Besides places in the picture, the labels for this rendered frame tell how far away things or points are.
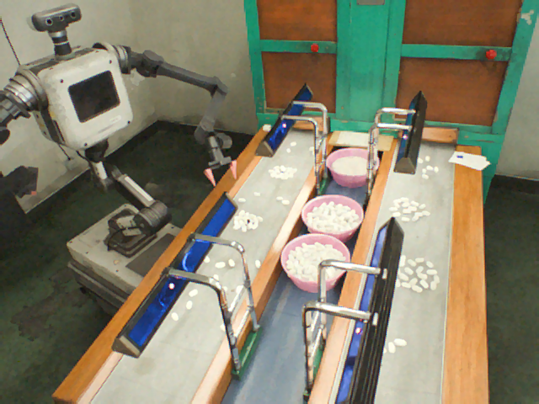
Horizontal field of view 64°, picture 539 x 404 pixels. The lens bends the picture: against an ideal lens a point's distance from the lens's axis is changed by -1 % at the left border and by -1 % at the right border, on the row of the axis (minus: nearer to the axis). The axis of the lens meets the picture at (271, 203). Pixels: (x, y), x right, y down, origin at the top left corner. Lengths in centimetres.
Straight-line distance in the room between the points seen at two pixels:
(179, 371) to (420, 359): 75
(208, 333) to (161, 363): 18
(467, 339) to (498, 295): 126
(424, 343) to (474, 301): 25
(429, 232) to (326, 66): 105
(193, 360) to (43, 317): 160
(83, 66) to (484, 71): 178
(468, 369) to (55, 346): 211
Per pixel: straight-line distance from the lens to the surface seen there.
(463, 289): 166
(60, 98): 184
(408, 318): 157
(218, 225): 141
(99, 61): 192
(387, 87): 238
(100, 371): 155
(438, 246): 184
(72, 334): 277
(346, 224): 190
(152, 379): 149
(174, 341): 155
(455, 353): 149
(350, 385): 98
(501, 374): 244
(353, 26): 232
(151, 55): 216
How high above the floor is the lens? 195
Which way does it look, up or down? 37 degrees down
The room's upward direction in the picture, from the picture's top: 6 degrees counter-clockwise
